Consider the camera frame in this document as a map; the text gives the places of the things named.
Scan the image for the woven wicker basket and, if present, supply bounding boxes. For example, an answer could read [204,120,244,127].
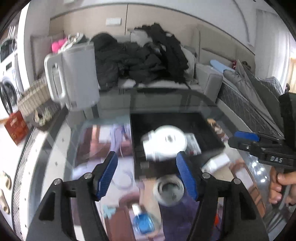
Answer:
[17,76,61,131]

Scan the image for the pile of black clothes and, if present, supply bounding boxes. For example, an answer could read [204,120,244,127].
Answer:
[90,23,189,89]

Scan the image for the large white round jar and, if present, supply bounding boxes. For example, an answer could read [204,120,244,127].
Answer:
[141,125,187,162]

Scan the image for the grey quilted blanket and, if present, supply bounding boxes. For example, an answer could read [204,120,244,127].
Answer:
[218,61,283,136]

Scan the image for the small grey round cap container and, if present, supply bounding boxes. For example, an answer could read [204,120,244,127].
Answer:
[153,175,184,207]

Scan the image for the light blue cloth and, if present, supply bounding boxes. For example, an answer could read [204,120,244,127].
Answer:
[210,60,235,73]

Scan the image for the red gift box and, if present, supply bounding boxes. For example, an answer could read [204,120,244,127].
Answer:
[4,110,29,145]

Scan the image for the white washing machine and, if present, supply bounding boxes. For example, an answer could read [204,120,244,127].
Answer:
[1,26,24,119]

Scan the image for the grey sofa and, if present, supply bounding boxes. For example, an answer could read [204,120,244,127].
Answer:
[30,24,256,112]

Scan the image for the black cardboard storage box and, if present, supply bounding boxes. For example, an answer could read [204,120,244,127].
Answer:
[130,112,225,180]

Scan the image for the white rectangular box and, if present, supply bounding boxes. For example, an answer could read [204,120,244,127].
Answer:
[185,133,201,156]

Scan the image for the anime print table mat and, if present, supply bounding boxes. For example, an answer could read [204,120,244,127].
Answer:
[67,117,266,241]

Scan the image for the pink plush item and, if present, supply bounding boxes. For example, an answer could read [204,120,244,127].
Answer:
[51,38,67,53]

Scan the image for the white electric kettle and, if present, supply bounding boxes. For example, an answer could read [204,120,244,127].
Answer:
[44,42,100,111]

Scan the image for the person's right hand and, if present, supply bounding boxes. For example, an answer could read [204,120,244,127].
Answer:
[268,167,296,205]

